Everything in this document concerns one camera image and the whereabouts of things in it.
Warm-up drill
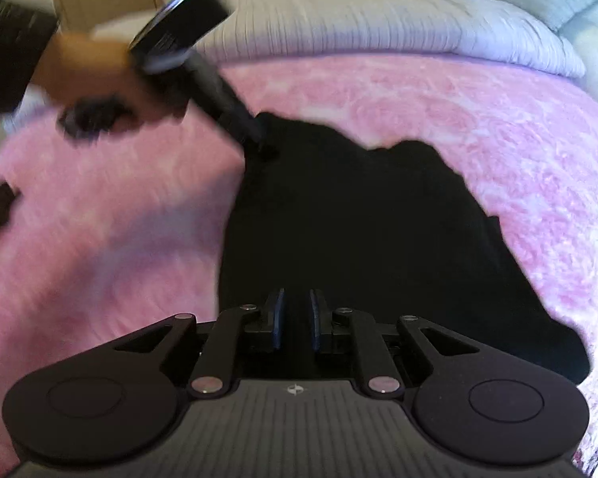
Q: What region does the black zip jacket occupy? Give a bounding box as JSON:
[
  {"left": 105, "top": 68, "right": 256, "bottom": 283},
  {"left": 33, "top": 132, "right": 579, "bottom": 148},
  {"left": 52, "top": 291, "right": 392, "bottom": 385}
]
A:
[{"left": 218, "top": 112, "right": 591, "bottom": 383}]

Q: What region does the person's left hand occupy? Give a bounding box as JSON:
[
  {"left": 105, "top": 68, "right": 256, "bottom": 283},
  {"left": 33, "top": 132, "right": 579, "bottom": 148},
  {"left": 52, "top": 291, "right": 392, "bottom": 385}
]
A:
[{"left": 31, "top": 32, "right": 187, "bottom": 134}]

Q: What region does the pink rose bedsheet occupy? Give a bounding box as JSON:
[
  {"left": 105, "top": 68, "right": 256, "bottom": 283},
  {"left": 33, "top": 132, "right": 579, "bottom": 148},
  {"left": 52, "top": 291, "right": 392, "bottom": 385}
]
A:
[{"left": 0, "top": 54, "right": 598, "bottom": 477}]

